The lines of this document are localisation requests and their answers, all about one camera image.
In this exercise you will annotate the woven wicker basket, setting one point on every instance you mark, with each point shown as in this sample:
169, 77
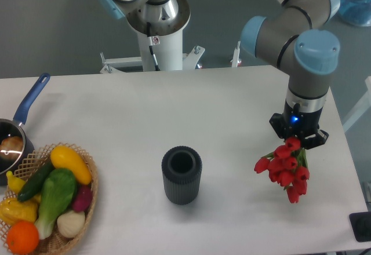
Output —
56, 243

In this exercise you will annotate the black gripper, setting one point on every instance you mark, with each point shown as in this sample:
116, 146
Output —
301, 125

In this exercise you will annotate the yellow bell pepper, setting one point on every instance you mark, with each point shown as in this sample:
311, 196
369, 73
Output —
13, 211

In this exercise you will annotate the yellow squash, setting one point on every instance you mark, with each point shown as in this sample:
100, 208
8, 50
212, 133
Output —
65, 157

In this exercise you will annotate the fried patty in pan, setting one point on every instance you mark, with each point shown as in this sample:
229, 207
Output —
11, 148

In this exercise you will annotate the blue plastic bag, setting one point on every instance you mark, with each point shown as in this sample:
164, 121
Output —
355, 12

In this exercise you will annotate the green lettuce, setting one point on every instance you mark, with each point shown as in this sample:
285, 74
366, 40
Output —
56, 195

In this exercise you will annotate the green cucumber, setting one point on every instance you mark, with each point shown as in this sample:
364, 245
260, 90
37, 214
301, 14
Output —
35, 183

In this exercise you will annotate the purple radish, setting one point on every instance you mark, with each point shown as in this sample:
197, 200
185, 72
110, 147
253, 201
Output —
82, 199

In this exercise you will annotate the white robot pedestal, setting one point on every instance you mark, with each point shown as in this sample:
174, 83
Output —
159, 30

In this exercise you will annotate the black device at edge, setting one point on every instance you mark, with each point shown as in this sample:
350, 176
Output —
360, 223

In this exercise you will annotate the white frame at right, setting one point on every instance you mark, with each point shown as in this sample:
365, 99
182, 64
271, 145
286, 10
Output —
362, 105

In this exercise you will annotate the orange fruit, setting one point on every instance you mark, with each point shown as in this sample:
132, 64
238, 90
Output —
22, 238

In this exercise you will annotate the blue handled saucepan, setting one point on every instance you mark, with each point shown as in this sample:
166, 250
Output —
14, 127

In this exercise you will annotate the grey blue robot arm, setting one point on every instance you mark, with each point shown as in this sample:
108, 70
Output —
293, 42

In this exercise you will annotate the dark grey ribbed vase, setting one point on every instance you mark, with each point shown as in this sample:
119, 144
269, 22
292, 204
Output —
181, 171

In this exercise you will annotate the white garlic bulb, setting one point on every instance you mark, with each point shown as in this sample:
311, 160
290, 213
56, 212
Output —
70, 223

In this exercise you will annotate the red tulip bouquet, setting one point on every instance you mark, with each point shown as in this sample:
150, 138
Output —
287, 166

